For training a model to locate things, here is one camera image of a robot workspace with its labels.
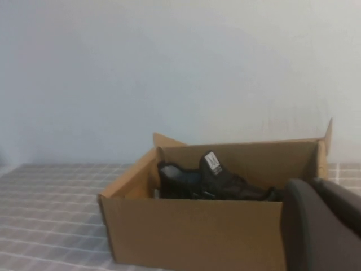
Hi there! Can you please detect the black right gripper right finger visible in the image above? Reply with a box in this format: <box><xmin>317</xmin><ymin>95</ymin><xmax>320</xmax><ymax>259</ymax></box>
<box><xmin>311</xmin><ymin>177</ymin><xmax>361</xmax><ymax>237</ymax></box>

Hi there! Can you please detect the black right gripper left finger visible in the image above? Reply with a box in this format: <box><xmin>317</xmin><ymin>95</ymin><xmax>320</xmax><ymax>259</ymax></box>
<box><xmin>281</xmin><ymin>178</ymin><xmax>361</xmax><ymax>271</ymax></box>

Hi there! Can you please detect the brown cardboard shoe box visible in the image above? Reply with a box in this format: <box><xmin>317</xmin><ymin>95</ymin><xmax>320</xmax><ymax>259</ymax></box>
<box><xmin>98</xmin><ymin>117</ymin><xmax>333</xmax><ymax>271</ymax></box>

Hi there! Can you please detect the black knit sneaker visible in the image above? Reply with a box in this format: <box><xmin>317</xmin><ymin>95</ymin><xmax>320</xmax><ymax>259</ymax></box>
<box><xmin>157</xmin><ymin>150</ymin><xmax>268</xmax><ymax>203</ymax></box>

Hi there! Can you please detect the grey white checked tablecloth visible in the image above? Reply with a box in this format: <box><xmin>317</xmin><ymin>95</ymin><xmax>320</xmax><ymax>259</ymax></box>
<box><xmin>0</xmin><ymin>161</ymin><xmax>361</xmax><ymax>271</ymax></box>

